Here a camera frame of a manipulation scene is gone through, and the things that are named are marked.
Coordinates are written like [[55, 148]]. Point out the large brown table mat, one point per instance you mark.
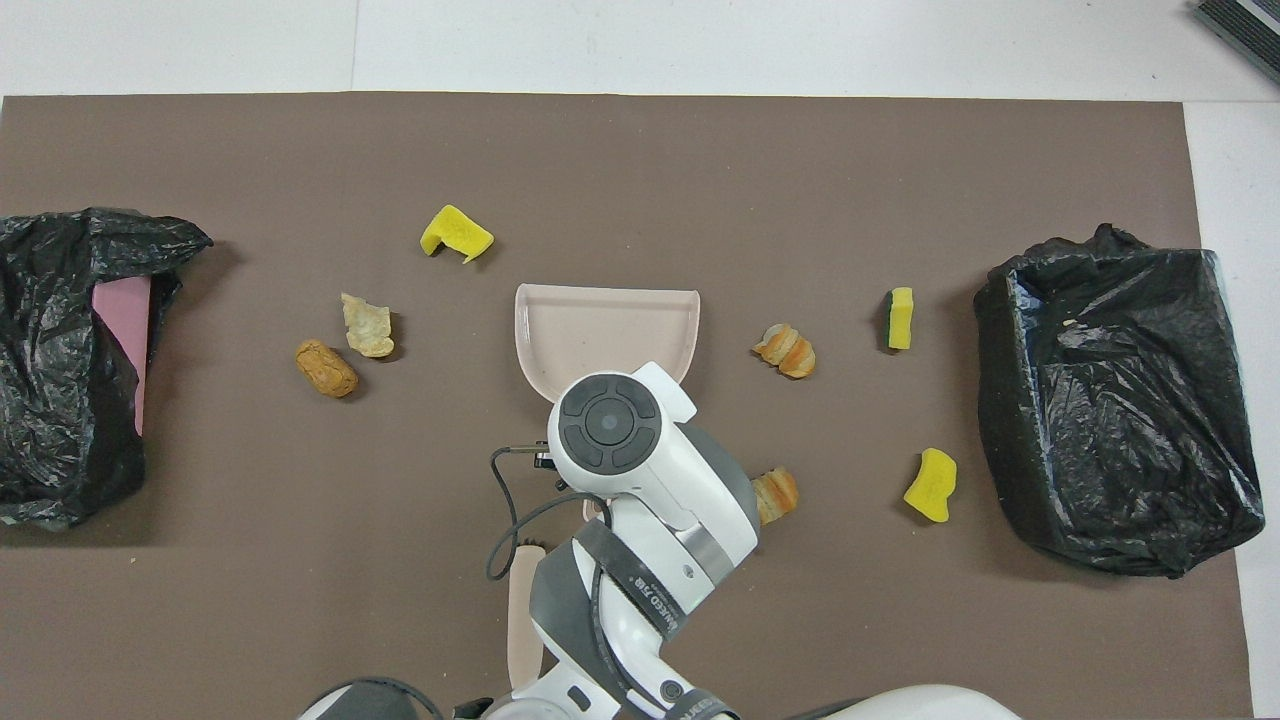
[[640, 180]]

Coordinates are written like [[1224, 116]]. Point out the grey ribbed panel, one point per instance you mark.
[[1250, 25]]

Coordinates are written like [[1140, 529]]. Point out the notched yellow green sponge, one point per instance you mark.
[[455, 232]]

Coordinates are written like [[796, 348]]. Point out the rectangular yellow green sponge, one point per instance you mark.
[[901, 320]]

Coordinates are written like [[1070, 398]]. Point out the pale bread piece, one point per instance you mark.
[[368, 328]]

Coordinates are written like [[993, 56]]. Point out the crumpled black trash bag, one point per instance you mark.
[[60, 270]]

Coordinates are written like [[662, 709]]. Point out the beige hand brush black bristles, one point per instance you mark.
[[525, 620]]

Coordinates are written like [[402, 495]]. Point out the striped orange croissant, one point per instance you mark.
[[788, 352], [778, 495]]

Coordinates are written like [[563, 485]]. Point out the black bag lined trash bin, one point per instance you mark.
[[1150, 420]]

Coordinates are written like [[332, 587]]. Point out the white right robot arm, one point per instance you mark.
[[650, 470]]

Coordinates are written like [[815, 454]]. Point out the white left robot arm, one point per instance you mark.
[[365, 703]]

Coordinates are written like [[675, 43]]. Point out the curved yellow sponge piece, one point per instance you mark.
[[932, 486]]

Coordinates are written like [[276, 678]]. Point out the brown bread roll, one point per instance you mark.
[[326, 368]]

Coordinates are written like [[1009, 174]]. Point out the pink plastic bin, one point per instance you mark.
[[125, 310]]

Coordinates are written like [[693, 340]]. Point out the beige plastic dustpan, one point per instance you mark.
[[600, 330]]

